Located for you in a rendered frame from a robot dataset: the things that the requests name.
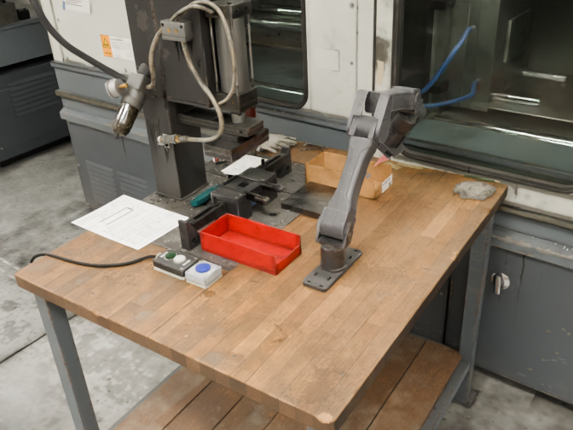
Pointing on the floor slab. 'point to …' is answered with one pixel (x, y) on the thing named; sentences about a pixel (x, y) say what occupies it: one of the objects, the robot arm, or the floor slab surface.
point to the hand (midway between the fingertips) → (372, 160)
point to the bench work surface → (287, 320)
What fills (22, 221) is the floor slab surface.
